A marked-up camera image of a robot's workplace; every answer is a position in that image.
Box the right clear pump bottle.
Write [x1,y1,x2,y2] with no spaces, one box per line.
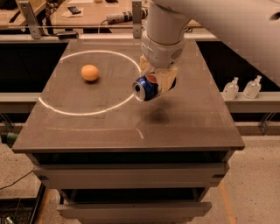
[243,75,262,99]

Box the black floor cable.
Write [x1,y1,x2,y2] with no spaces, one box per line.
[0,170,34,192]

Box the black phone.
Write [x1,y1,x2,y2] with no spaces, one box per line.
[68,6,81,15]

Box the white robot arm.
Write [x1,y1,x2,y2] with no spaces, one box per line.
[141,0,280,85]

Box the left metal bracket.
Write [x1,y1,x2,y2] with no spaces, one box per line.
[18,0,42,39]

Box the grey drawer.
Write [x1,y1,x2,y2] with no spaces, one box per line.
[33,163,229,189]
[57,201,212,224]

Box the grey drawer cabinet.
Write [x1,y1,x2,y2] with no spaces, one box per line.
[11,38,246,224]

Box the lower grey drawer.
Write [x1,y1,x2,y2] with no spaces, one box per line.
[57,201,212,224]

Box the black floor crate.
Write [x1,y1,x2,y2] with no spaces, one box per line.
[0,185,46,224]

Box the orange fruit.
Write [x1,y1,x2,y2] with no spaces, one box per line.
[81,65,99,81]

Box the metal bracket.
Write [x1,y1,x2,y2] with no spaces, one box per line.
[18,0,42,39]
[132,0,142,39]

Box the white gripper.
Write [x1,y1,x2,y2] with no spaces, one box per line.
[139,31,185,95]

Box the upper grey drawer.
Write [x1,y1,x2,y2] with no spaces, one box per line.
[33,163,229,189]

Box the middle metal bracket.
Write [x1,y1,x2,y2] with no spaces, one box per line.
[132,0,142,39]

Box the blue pepsi can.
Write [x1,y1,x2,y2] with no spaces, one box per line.
[132,73,159,102]

